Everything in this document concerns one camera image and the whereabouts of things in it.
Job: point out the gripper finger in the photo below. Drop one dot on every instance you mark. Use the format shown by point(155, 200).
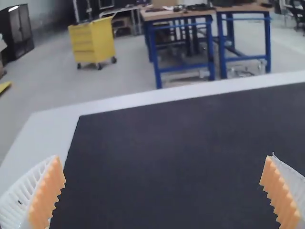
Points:
point(28, 195)
point(286, 190)

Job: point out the wooden platform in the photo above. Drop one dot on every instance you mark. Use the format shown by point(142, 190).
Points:
point(4, 87)

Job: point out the black mat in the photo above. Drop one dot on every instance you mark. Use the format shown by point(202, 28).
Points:
point(178, 155)

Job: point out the black cabinet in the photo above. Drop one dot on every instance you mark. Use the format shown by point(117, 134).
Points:
point(19, 31)

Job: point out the yellow wheeled cart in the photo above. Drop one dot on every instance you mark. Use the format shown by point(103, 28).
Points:
point(93, 43)

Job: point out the blue frame workbench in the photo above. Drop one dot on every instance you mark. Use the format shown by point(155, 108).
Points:
point(245, 43)
point(178, 47)

